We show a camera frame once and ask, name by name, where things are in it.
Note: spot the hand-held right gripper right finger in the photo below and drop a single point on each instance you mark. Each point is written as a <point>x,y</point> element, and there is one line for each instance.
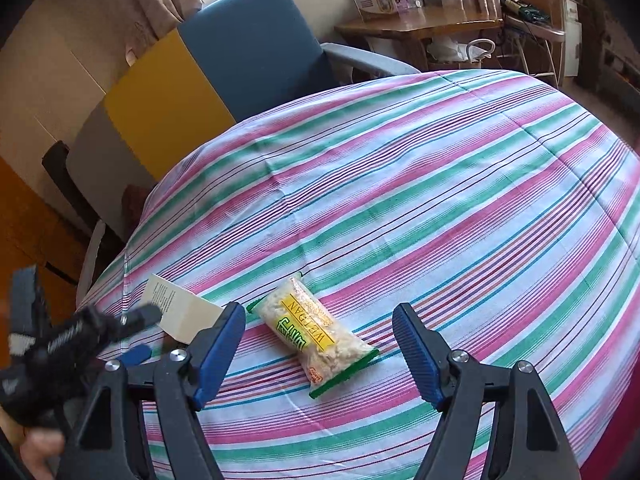
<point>420,365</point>

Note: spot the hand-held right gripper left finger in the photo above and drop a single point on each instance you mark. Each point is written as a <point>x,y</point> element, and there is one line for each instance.
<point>220,355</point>

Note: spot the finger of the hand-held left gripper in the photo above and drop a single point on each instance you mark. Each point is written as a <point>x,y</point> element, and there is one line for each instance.
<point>136,355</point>
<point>142,316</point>

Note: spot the small pale paper box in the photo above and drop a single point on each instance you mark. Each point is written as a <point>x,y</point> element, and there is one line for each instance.
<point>175,307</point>

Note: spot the yellow green snack packet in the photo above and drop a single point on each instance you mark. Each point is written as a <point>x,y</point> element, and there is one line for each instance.
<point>305,330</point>

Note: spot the person's left hand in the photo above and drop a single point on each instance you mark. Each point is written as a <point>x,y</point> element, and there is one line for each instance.
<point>37,452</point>

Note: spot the dark red cushion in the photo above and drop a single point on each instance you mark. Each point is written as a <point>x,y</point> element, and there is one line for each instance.
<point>134,202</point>

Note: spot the wooden wardrobe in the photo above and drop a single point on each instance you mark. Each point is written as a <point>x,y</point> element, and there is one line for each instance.
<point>25,220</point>

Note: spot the pink green striped cloth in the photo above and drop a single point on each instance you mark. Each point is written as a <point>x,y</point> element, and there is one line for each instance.
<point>400,185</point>

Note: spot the grey yellow blue sofa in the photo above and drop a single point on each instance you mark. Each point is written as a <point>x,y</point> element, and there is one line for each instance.
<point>250,45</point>

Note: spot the white plastic bag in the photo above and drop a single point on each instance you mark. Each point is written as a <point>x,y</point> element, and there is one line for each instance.
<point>460,52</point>

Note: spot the wooden desk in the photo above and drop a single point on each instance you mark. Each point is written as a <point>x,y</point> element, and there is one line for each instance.
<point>415,27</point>

